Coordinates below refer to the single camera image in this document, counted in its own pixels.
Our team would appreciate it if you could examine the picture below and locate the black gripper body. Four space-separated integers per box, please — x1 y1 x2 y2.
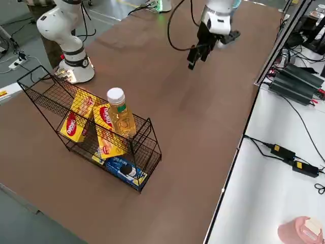
197 21 220 48

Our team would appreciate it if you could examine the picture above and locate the long yellow wafer box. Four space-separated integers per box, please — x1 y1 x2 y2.
92 103 127 160

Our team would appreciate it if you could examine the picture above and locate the black power supply unit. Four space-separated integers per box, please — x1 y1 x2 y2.
278 63 325 88
268 73 318 106

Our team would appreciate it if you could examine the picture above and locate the yellow drink bottle white cap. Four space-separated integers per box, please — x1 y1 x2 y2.
106 87 137 138

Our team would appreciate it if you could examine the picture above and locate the yellow red biscuit box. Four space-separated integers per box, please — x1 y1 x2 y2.
70 87 102 120

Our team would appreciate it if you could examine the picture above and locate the black adapter yellow label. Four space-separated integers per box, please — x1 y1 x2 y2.
270 143 297 160
291 160 320 178

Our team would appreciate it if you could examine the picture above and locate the yellow nabati wafer box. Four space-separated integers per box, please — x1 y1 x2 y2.
60 111 93 143

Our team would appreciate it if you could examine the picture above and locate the person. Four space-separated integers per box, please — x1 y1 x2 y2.
17 0 64 69

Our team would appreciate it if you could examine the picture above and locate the white power strip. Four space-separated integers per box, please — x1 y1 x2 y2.
8 56 29 71

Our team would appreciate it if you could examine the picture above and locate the pink plastic container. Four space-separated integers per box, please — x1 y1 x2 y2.
277 216 325 244

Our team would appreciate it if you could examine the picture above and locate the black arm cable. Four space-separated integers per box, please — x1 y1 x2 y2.
167 0 201 51
76 0 97 38

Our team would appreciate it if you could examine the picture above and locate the aluminium frame post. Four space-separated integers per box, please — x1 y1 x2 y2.
253 0 314 86

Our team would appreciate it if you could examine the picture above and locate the black wire shelf rack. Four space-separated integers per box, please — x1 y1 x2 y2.
16 65 163 194

